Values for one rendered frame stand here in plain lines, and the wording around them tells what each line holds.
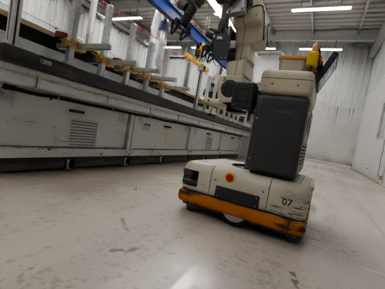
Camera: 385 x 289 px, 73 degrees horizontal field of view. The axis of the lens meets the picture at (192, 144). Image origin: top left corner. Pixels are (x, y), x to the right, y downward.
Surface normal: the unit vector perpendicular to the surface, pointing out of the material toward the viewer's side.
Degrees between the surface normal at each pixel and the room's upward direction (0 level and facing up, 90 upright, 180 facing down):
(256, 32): 90
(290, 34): 90
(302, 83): 90
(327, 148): 90
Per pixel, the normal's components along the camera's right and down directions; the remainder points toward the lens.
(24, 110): 0.88, 0.18
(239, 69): -0.44, -0.03
